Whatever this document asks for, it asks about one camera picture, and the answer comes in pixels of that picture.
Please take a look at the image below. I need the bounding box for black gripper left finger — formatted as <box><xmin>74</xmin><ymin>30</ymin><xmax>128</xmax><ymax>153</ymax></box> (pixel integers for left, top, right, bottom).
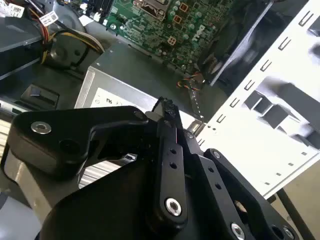
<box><xmin>6</xmin><ymin>96</ymin><xmax>189</xmax><ymax>230</ymax></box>

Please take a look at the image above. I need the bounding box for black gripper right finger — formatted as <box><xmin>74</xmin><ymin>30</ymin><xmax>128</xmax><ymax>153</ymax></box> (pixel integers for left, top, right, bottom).
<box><xmin>175</xmin><ymin>109</ymin><xmax>301</xmax><ymax>240</ymax></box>

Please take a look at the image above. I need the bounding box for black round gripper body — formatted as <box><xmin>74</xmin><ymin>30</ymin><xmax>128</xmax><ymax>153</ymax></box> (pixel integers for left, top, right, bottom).
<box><xmin>39</xmin><ymin>159</ymin><xmax>226</xmax><ymax>240</ymax></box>

